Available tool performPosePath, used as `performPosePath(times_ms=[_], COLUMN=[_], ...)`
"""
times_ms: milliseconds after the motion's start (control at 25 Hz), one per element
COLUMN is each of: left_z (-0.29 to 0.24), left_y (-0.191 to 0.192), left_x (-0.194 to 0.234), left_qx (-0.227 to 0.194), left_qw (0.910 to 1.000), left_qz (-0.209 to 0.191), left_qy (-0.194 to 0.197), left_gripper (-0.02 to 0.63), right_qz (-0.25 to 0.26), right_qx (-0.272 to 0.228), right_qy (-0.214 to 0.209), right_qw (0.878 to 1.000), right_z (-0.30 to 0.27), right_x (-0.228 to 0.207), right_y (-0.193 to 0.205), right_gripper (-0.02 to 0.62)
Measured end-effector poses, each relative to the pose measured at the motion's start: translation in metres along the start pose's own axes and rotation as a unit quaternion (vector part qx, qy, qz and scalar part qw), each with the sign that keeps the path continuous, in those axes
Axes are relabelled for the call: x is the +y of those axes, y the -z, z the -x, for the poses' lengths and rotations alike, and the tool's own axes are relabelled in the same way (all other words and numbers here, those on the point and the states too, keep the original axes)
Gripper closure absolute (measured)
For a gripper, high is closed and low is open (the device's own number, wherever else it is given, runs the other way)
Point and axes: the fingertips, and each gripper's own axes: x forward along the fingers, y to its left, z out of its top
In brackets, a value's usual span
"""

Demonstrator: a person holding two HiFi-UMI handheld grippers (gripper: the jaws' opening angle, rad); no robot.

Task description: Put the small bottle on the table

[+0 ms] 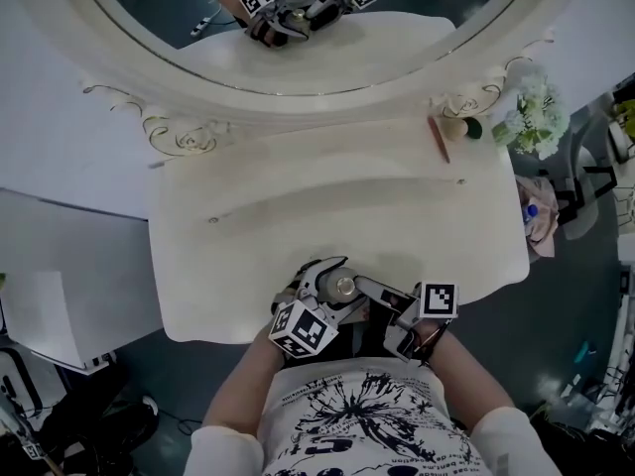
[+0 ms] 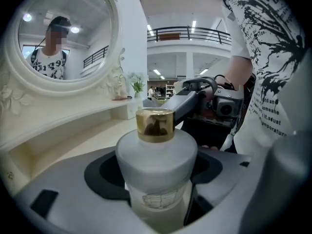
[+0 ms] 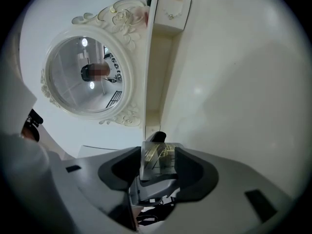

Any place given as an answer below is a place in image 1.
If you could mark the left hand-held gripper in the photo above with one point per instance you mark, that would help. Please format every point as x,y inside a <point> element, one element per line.
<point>302,330</point>

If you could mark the white flower bouquet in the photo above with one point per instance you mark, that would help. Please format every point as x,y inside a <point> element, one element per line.
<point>533,112</point>

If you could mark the white vanity table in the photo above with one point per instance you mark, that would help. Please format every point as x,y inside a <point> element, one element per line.
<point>297,216</point>

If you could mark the white cabinet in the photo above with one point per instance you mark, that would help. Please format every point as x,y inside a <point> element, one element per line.
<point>74,256</point>

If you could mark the black office chair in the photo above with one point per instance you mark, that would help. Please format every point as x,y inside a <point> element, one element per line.
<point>580,191</point>

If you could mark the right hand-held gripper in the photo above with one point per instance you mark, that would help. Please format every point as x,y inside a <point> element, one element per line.
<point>439,300</point>

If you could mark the beige makeup sponge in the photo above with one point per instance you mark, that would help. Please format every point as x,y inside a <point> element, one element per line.
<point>454,128</point>

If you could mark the pink cloth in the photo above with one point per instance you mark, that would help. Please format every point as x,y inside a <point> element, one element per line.
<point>541,226</point>

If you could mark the brown pencil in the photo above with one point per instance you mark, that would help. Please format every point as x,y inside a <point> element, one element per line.
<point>439,139</point>

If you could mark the grey cylinder with metal cap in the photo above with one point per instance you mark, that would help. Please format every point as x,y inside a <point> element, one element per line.
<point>342,285</point>

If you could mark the person's left forearm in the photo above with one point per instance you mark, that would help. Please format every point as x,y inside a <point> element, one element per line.
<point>243,380</point>

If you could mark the person's right forearm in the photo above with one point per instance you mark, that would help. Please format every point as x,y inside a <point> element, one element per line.
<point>466,375</point>

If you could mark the oval white-framed mirror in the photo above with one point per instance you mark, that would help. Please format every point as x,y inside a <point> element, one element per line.
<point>297,33</point>

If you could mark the person's white printed shirt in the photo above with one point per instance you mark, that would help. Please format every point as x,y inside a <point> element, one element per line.
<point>367,414</point>

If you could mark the blue-capped plastic bottle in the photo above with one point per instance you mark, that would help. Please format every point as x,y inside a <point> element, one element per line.
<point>531,212</point>

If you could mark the teal small object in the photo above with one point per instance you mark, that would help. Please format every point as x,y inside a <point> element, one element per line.
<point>585,351</point>

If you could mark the dark green makeup sponge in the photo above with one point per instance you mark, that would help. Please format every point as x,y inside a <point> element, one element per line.
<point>474,128</point>

